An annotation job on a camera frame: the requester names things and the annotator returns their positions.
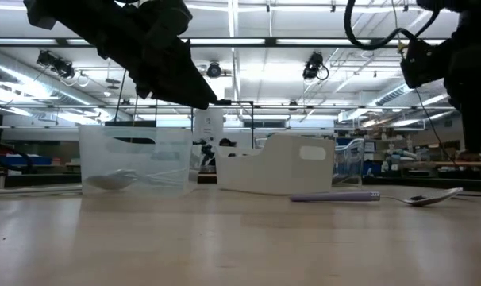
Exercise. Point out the purple pen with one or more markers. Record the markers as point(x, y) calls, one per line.
point(335, 196)

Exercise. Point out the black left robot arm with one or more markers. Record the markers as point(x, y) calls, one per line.
point(46, 12)

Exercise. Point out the black overhead camera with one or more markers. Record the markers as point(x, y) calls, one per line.
point(312, 65)

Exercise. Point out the person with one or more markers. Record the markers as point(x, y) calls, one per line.
point(226, 142)

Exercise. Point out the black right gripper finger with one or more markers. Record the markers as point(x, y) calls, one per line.
point(478, 119)

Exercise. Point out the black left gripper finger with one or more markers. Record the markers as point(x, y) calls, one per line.
point(181, 79)

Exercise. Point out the round black ceiling lamp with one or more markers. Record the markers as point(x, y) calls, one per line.
point(214, 70)

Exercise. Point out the black ceiling camera cluster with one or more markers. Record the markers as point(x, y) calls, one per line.
point(56, 63)

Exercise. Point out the white board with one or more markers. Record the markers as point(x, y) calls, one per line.
point(208, 127)

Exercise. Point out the frosted clear plastic bin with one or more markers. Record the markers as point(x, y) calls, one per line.
point(173, 159)

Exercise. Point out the white plastic bin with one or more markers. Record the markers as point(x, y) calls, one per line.
point(272, 171)

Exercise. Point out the blue storage bin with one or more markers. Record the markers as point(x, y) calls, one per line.
point(24, 160)

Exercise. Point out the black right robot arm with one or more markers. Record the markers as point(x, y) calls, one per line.
point(462, 10)

